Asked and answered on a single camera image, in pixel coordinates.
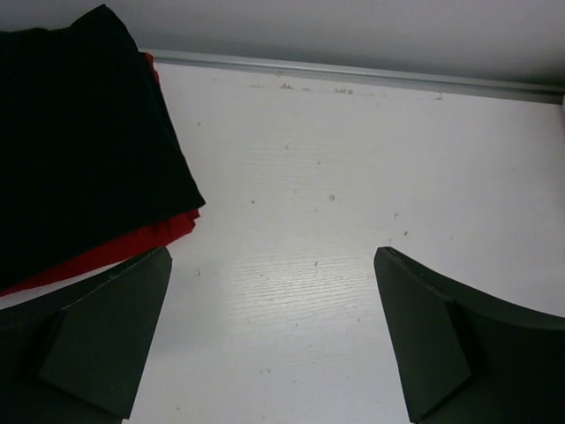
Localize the red t shirt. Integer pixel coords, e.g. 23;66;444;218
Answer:
0;50;202;298

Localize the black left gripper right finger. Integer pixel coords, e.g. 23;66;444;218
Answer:
373;246;564;423

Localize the black t shirt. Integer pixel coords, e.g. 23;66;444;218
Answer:
0;3;207;289

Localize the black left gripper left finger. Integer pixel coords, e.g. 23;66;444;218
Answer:
1;247;172;423

